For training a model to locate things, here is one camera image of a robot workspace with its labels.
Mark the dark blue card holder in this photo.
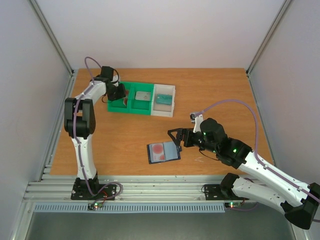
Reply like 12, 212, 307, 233
146, 141, 181, 164

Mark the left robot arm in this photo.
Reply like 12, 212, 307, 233
64, 66, 126, 199

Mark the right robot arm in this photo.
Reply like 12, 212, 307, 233
167, 116, 320, 230

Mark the red card in holder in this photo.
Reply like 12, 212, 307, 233
149, 143, 166, 163

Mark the grey bird card stack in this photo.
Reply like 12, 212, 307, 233
134, 91, 152, 101

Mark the teal card stack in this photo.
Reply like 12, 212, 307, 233
155, 94, 173, 106

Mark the left green bin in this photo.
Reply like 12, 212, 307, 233
107, 81, 133, 114

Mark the green bin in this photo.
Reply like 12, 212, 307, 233
107, 81, 133, 114
127, 82, 154, 115

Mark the middle green bin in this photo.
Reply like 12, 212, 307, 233
127, 82, 154, 115

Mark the white bin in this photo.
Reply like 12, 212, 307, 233
150, 84, 176, 118

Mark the right circuit board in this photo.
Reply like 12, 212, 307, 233
224, 201, 243, 209

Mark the circuit board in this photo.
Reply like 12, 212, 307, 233
87, 202, 104, 211
224, 201, 243, 209

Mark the left circuit board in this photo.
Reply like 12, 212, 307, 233
87, 202, 104, 211

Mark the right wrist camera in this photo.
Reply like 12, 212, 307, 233
190, 112, 204, 133

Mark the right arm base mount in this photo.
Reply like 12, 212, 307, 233
201, 184, 248, 202

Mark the grey slotted cable duct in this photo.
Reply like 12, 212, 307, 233
33, 202, 225, 214

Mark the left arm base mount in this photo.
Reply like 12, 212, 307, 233
70, 177, 119, 201

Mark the aluminium rail frame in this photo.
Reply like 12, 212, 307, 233
22, 174, 225, 203

